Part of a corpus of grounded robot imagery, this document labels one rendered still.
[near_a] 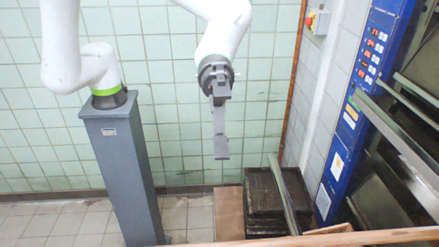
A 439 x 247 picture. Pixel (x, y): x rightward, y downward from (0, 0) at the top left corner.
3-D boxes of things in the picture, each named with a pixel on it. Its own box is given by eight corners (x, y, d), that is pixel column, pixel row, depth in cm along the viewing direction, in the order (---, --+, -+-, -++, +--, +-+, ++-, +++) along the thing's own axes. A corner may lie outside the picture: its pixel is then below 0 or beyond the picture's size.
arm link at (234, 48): (221, 73, 88) (189, 61, 85) (239, 37, 82) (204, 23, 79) (225, 94, 76) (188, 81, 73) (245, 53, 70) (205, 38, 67)
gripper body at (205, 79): (231, 63, 65) (236, 79, 58) (230, 94, 70) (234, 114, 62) (200, 64, 65) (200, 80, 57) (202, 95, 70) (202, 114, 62)
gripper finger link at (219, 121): (208, 93, 62) (208, 95, 63) (210, 142, 59) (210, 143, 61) (226, 92, 62) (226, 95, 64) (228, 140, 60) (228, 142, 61)
